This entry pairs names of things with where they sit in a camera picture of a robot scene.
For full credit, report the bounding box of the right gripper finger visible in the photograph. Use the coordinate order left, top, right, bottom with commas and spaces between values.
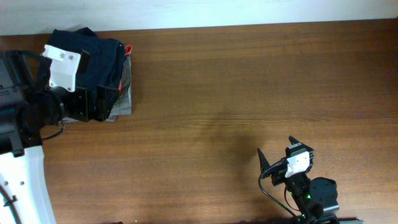
288, 136, 314, 152
257, 148, 271, 179

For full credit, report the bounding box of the navy blue garment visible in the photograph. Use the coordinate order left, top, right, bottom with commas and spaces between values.
47, 27, 126, 95

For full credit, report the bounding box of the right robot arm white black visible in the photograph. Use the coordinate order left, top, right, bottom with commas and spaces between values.
257, 136, 340, 223

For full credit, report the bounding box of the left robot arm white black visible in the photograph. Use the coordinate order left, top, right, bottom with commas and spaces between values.
1, 45, 129, 223

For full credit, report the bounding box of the grey folded garment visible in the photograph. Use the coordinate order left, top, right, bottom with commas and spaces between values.
63, 56, 132, 123

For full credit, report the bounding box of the black base bracket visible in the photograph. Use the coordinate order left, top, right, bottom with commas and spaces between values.
338, 219, 364, 224

